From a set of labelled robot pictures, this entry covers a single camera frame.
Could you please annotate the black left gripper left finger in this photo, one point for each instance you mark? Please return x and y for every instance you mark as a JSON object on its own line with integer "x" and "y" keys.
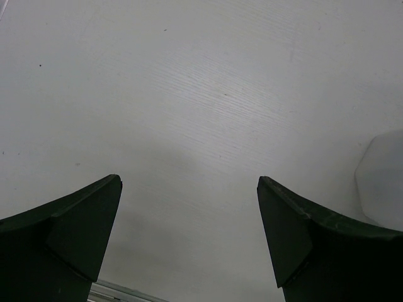
{"x": 54, "y": 252}

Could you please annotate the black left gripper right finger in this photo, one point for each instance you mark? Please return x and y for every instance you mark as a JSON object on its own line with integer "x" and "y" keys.
{"x": 318, "y": 254}

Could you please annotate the white octagonal plastic bin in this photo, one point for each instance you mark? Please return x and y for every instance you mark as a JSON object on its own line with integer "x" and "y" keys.
{"x": 379, "y": 180}

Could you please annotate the aluminium table frame rail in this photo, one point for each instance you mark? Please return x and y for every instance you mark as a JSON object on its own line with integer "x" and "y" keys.
{"x": 106, "y": 291}

